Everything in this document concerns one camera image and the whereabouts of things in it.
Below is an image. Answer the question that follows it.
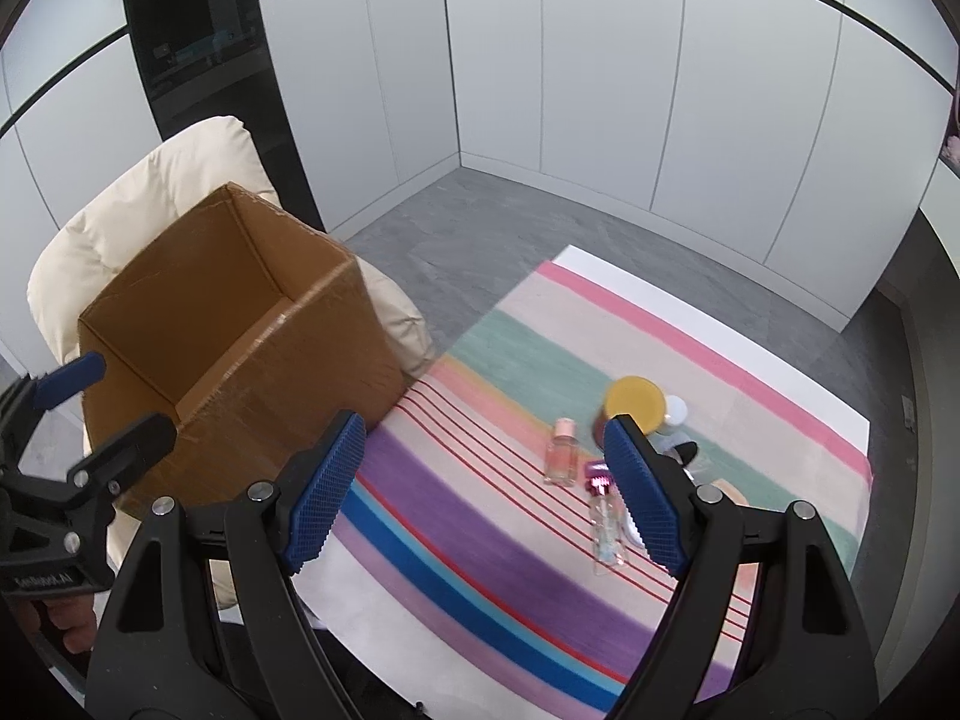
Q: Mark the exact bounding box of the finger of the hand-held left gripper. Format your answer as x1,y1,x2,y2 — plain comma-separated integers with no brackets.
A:
71,412,177,496
0,351,107,466

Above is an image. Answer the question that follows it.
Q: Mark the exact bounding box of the small pink bottle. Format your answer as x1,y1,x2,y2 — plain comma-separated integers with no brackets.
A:
544,418,578,486

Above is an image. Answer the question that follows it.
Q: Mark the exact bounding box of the person's left hand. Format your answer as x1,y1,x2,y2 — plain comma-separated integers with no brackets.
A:
19,591,98,635

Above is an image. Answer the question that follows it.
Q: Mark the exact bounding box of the red can with yellow lid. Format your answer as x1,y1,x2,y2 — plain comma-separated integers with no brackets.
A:
592,376,668,445

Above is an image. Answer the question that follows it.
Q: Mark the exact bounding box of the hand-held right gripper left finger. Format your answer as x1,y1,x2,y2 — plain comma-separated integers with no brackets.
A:
86,411,368,720

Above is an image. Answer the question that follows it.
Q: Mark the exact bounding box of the black built-in oven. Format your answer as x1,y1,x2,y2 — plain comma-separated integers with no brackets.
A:
118,0,327,233

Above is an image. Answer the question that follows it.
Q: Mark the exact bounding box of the small purple bottle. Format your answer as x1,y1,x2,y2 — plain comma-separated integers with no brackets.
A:
585,460,629,577

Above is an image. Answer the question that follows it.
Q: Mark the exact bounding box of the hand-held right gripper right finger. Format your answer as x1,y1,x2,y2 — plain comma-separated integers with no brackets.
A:
604,414,878,720

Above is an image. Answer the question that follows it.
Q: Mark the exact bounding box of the small pink plush toy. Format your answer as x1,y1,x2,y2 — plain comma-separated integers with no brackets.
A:
941,90,960,166

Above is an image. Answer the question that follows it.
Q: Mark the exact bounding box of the brown cardboard box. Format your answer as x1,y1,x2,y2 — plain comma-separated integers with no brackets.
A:
77,181,410,518

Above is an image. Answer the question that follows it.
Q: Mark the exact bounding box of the beige cushion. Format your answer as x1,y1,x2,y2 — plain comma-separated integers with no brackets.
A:
27,116,436,612

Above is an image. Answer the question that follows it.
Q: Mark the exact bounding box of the striped colourful cloth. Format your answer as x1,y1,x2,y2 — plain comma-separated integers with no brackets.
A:
289,261,875,713

